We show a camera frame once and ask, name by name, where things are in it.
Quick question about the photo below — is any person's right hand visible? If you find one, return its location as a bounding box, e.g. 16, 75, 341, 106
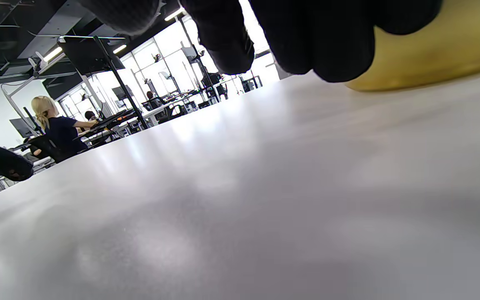
77, 0, 445, 83

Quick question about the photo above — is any person's left hand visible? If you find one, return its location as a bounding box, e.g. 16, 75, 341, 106
0, 133, 34, 182

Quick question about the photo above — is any yellow transparent water kettle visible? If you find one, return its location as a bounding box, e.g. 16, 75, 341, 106
345, 0, 480, 92

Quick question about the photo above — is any black monitor on stand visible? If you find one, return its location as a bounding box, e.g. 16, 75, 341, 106
57, 35, 149, 130

